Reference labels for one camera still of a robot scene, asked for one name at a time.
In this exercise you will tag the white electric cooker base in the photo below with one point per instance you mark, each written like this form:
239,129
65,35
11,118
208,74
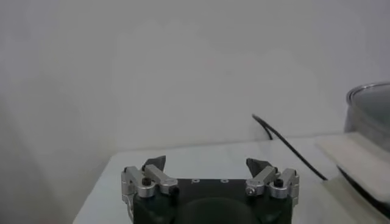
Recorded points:
356,170

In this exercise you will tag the perforated steel steamer basket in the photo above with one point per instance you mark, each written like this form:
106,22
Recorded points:
370,109

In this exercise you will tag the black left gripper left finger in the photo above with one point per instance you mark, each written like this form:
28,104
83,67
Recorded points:
152,178

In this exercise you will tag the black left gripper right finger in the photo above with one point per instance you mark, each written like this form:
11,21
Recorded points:
268,179

